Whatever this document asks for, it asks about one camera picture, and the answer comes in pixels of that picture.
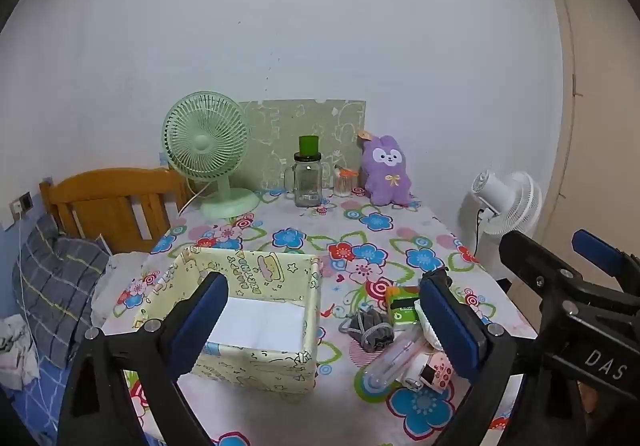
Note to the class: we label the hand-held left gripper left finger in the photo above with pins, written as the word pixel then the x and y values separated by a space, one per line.
pixel 200 321

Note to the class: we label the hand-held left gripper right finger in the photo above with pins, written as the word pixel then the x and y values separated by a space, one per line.
pixel 450 326

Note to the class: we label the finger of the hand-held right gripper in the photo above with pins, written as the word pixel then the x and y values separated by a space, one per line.
pixel 525 256
pixel 600 248

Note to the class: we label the green tissue pack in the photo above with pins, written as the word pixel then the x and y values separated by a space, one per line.
pixel 402 313

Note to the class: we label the yellow fabric storage box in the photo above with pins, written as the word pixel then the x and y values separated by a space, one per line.
pixel 250 371

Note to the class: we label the grey knitted socks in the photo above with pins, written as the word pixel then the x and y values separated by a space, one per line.
pixel 370 326

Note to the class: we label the white standing fan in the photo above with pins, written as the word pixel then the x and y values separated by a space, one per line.
pixel 505 206

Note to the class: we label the white paper sheet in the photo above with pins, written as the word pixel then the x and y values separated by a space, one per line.
pixel 260 321

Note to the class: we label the white quilt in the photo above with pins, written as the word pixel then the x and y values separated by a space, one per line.
pixel 130 276

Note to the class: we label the floral tablecloth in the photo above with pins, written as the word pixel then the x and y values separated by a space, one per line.
pixel 360 246

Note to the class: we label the beige door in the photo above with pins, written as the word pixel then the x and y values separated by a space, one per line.
pixel 600 125

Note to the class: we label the grey plaid pillow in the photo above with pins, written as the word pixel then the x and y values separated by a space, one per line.
pixel 55 276

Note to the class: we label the purple plush bunny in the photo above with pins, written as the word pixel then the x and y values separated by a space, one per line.
pixel 385 175

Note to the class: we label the wooden bed headboard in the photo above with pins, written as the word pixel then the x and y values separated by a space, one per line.
pixel 100 186

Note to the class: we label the blue checked bed sheet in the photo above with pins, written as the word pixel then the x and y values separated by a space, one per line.
pixel 45 391

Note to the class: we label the small jar orange lid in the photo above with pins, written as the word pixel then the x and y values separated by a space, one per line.
pixel 344 186

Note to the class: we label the glass jar mug green lid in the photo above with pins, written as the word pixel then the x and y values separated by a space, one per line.
pixel 306 181

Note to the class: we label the green desk fan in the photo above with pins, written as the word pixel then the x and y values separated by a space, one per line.
pixel 202 140

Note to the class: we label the white crumpled cloth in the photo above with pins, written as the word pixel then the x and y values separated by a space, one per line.
pixel 15 351

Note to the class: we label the wall socket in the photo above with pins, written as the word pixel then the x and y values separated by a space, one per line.
pixel 25 201

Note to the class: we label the green patterned wall panel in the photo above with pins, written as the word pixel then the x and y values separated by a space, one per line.
pixel 300 118

